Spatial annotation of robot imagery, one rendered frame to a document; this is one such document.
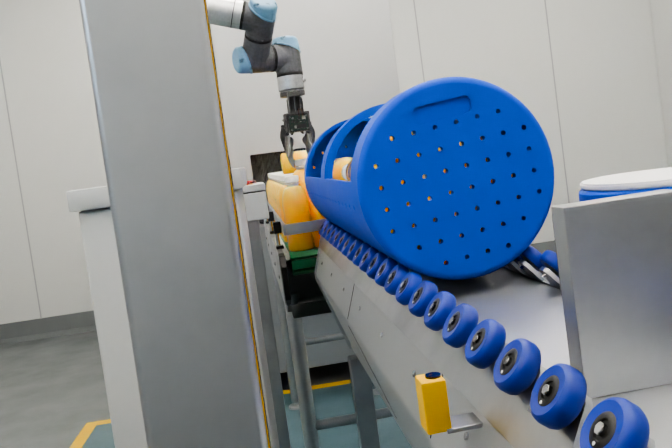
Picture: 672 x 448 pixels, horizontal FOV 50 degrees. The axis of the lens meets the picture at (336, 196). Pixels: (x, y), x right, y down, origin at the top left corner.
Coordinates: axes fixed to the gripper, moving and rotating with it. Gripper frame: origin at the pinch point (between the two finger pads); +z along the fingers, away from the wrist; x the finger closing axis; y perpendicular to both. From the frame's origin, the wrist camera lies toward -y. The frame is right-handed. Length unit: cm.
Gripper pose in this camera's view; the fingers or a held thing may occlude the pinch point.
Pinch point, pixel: (301, 161)
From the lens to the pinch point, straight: 207.8
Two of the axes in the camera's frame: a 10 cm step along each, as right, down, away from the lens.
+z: 1.3, 9.9, 0.5
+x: 9.8, -1.4, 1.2
